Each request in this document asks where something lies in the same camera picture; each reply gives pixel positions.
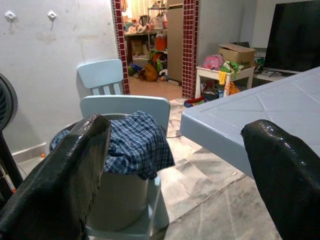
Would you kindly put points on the pink backpack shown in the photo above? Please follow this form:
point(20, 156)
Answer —
point(212, 62)

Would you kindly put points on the brown bag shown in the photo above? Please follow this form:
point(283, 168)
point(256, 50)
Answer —
point(150, 72)

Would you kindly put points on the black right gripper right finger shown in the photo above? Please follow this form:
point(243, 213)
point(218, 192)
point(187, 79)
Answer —
point(287, 187)

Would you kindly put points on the orange bag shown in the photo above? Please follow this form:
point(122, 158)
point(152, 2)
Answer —
point(233, 88)

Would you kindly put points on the white wall hook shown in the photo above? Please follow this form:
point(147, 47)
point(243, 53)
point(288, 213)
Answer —
point(52, 15)
point(10, 15)

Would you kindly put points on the white plastic folding table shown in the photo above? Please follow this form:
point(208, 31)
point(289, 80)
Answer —
point(262, 120)

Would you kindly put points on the black standing fan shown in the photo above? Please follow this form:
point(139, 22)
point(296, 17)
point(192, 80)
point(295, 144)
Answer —
point(6, 105)

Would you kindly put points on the blue plaid cloth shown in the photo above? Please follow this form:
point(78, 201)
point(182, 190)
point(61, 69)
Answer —
point(135, 145)

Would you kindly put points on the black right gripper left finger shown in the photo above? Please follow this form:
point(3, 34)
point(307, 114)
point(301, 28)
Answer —
point(50, 195)

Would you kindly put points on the white plastic bucket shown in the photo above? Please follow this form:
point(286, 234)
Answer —
point(120, 197)

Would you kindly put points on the black television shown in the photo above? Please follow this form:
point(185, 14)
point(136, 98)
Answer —
point(295, 35)

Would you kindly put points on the small orange ball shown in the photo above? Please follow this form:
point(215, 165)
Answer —
point(43, 155)

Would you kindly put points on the light blue kid chair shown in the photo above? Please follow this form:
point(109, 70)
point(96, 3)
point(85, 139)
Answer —
point(125, 103)
point(100, 72)

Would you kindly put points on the white TV stand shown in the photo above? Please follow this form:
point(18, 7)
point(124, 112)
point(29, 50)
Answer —
point(272, 75)

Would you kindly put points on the white square side table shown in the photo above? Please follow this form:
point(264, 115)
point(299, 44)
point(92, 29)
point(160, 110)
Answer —
point(207, 72)

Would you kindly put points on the beige fridge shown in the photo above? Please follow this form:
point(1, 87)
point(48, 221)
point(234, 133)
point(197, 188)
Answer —
point(175, 37)

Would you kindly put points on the green white cloth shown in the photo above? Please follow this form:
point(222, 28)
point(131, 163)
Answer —
point(232, 67)

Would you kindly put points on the small yellow cloth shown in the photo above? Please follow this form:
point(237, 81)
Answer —
point(223, 78)

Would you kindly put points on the red blue floor bag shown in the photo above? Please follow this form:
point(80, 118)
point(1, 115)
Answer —
point(196, 101)

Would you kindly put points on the orange container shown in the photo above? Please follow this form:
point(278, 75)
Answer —
point(160, 42)

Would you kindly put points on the brown cardboard box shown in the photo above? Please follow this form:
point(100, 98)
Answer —
point(237, 53)

